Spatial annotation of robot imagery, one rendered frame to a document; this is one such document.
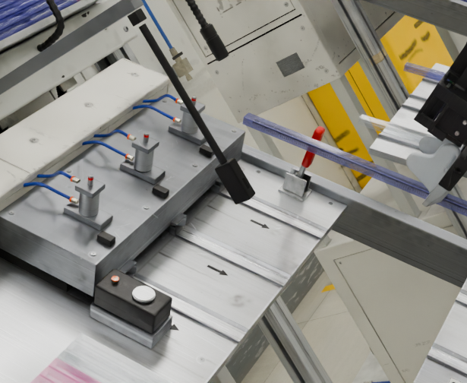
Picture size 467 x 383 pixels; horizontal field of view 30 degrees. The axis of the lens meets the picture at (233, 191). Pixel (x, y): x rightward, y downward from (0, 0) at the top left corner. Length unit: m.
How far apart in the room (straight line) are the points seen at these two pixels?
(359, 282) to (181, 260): 1.27
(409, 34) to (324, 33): 2.23
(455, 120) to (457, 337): 0.26
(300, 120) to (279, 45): 2.18
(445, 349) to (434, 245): 0.19
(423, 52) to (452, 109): 3.35
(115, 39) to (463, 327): 0.61
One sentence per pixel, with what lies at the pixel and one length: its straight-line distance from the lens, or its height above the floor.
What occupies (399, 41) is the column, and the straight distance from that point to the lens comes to 4.12.
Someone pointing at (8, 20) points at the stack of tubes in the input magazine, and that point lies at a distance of 1.13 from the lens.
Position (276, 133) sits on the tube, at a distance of 1.07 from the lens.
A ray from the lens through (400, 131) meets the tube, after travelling 1.26.
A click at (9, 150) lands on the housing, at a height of 1.28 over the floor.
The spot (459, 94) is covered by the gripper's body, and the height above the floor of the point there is 1.09.
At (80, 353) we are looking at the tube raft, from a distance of 0.92.
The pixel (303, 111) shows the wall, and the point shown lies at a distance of 4.27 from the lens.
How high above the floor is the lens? 1.31
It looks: 12 degrees down
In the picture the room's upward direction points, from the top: 31 degrees counter-clockwise
